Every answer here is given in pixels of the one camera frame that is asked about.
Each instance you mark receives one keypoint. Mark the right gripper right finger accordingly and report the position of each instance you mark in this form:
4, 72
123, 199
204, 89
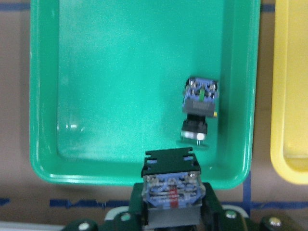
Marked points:
211, 210

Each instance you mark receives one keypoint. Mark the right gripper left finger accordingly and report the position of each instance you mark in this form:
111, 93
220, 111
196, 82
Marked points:
138, 208

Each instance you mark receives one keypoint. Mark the yellow plastic tray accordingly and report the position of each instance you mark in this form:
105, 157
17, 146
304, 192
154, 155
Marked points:
289, 113

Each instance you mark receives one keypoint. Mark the green plastic tray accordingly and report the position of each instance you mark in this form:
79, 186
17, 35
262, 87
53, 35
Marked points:
107, 79

